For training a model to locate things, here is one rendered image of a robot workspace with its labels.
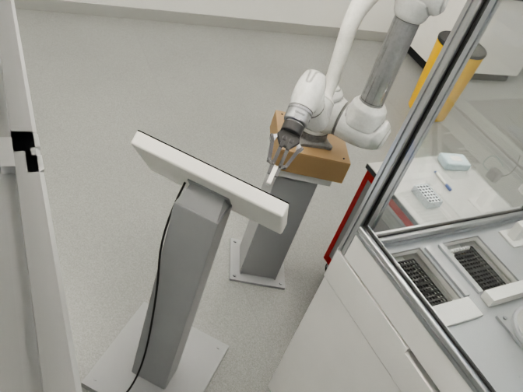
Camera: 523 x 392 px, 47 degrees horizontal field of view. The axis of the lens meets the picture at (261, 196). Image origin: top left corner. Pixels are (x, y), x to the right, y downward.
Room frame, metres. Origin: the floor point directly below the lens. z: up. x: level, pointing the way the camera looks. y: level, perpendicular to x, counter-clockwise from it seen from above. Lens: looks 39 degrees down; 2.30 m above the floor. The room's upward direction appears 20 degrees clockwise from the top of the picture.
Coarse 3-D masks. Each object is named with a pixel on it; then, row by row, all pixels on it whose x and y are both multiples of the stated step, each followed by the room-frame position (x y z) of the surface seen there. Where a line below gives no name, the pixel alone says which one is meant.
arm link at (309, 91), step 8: (304, 72) 1.95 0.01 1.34; (312, 72) 1.93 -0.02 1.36; (320, 72) 1.94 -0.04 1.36; (304, 80) 1.90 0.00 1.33; (312, 80) 1.90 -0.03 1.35; (320, 80) 1.92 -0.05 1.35; (296, 88) 1.89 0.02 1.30; (304, 88) 1.87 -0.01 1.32; (312, 88) 1.88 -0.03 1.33; (320, 88) 1.90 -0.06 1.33; (296, 96) 1.85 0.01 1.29; (304, 96) 1.85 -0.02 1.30; (312, 96) 1.86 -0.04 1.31; (320, 96) 1.88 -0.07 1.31; (304, 104) 1.83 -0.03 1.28; (312, 104) 1.85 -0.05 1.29; (320, 104) 1.89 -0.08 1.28; (312, 112) 1.84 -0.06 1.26; (320, 112) 1.92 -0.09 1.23
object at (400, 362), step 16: (336, 256) 1.57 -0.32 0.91; (336, 272) 1.55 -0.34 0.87; (352, 272) 1.50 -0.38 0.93; (336, 288) 1.52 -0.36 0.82; (352, 288) 1.48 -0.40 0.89; (352, 304) 1.45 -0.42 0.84; (368, 304) 1.41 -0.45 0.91; (368, 320) 1.39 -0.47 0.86; (384, 320) 1.35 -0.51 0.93; (368, 336) 1.36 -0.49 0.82; (384, 336) 1.33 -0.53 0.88; (400, 336) 1.30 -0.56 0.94; (384, 352) 1.30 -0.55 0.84; (400, 352) 1.27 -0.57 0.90; (400, 368) 1.25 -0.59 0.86; (416, 368) 1.22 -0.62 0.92; (400, 384) 1.22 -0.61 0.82; (416, 384) 1.19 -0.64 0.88; (432, 384) 1.18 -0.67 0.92
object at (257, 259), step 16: (288, 176) 2.17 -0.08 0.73; (304, 176) 2.19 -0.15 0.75; (272, 192) 2.20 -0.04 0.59; (288, 192) 2.22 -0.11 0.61; (304, 192) 2.24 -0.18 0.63; (304, 208) 2.25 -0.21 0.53; (256, 224) 2.23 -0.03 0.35; (288, 224) 2.23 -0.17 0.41; (240, 240) 2.43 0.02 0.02; (256, 240) 2.20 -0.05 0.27; (272, 240) 2.22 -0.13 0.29; (288, 240) 2.24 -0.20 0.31; (240, 256) 2.29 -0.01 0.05; (256, 256) 2.21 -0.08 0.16; (272, 256) 2.23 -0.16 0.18; (240, 272) 2.20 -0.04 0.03; (256, 272) 2.22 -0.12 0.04; (272, 272) 2.24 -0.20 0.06
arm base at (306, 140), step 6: (300, 138) 2.24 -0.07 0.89; (306, 138) 2.24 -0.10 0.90; (312, 138) 2.25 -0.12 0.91; (318, 138) 2.26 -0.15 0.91; (324, 138) 2.28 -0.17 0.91; (300, 144) 2.21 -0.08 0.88; (306, 144) 2.23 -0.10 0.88; (312, 144) 2.24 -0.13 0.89; (318, 144) 2.26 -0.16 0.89; (324, 144) 2.27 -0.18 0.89; (330, 144) 2.29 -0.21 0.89
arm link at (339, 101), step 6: (336, 90) 2.30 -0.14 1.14; (336, 96) 2.28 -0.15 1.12; (342, 96) 2.31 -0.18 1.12; (336, 102) 2.28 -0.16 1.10; (342, 102) 2.30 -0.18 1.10; (336, 108) 2.25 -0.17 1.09; (336, 114) 2.24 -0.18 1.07; (330, 120) 2.23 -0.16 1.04; (330, 126) 2.23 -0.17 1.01; (306, 132) 2.25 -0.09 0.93; (312, 132) 2.25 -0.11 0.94; (318, 132) 2.25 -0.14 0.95; (324, 132) 2.25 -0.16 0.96; (330, 132) 2.24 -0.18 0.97
